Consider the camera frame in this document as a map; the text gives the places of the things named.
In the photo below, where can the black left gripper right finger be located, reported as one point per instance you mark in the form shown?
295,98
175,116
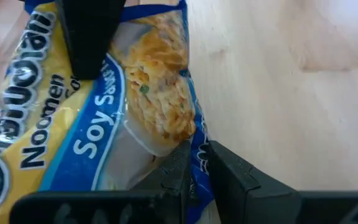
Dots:
235,186

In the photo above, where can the blue soy sauce ramen packet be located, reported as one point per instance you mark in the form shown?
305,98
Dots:
57,124

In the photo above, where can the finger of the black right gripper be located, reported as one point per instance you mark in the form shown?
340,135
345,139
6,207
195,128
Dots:
89,37

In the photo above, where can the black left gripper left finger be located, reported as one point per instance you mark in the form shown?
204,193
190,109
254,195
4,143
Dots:
166,186

